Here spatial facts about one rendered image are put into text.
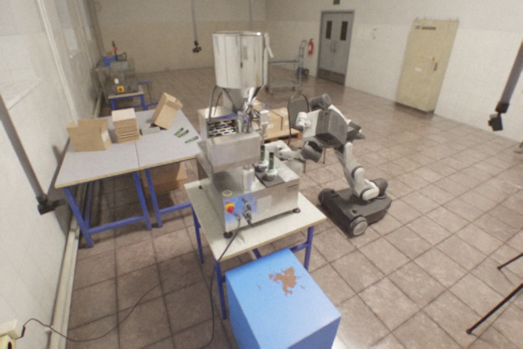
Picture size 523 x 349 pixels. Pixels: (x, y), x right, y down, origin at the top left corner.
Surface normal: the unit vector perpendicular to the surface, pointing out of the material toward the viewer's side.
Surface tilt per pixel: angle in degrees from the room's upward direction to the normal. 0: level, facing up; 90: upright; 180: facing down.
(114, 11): 90
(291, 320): 0
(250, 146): 90
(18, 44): 90
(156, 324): 0
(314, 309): 0
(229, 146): 90
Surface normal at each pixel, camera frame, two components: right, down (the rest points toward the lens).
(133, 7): 0.45, 0.41
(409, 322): 0.00, -0.89
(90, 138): 0.12, 0.46
